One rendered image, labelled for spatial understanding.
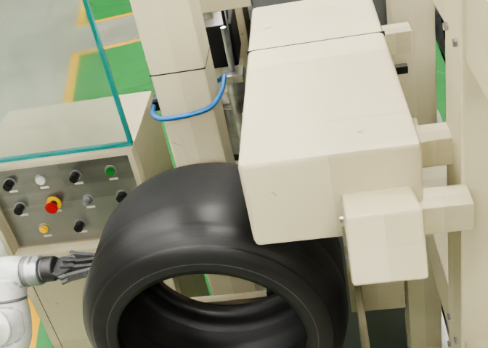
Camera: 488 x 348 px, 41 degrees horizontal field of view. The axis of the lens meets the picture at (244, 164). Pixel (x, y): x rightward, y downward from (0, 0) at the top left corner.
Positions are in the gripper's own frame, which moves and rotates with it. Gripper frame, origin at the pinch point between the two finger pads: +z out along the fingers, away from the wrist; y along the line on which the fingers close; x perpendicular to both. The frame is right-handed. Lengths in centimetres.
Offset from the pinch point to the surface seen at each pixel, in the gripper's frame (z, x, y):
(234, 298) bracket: 36.0, 11.1, -8.3
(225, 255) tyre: 45, -37, -46
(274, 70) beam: 60, -72, -41
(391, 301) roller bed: 79, 13, -13
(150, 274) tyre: 29, -34, -46
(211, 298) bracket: 29.2, 11.1, -7.7
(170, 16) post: 37, -73, -7
